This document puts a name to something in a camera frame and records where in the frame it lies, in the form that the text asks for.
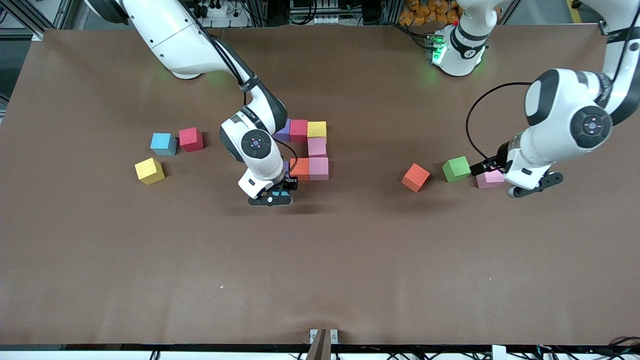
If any white socket strip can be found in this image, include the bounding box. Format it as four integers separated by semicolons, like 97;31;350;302
290;0;342;27

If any orange snack bags pile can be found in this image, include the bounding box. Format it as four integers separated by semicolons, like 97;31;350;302
398;0;463;27

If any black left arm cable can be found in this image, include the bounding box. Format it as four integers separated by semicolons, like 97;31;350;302
465;0;640;163

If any aluminium frame profile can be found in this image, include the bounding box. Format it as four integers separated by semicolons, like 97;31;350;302
600;10;621;37
0;0;76;42

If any red foam cube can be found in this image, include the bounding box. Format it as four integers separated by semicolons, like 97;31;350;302
290;119;309;144
178;127;205;151

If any small metal bracket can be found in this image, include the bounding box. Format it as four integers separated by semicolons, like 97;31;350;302
309;328;339;345

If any white power strip with plugs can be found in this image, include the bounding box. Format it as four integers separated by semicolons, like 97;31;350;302
192;0;251;28

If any brown wooden stick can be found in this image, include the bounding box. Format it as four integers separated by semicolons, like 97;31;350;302
306;328;332;360

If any orange foam cube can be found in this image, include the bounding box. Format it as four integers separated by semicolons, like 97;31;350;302
290;158;311;182
401;163;431;193

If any green foam cube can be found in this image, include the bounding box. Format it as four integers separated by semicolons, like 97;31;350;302
442;156;473;183

